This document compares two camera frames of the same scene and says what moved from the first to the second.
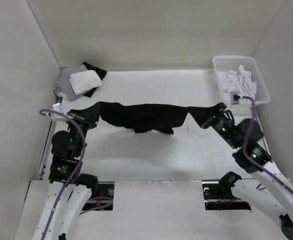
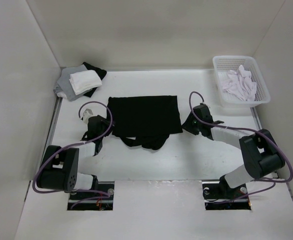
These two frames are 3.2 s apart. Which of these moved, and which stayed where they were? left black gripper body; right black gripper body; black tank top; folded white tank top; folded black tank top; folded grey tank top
Moved: left black gripper body; right black gripper body; black tank top
Stayed: folded black tank top; folded white tank top; folded grey tank top
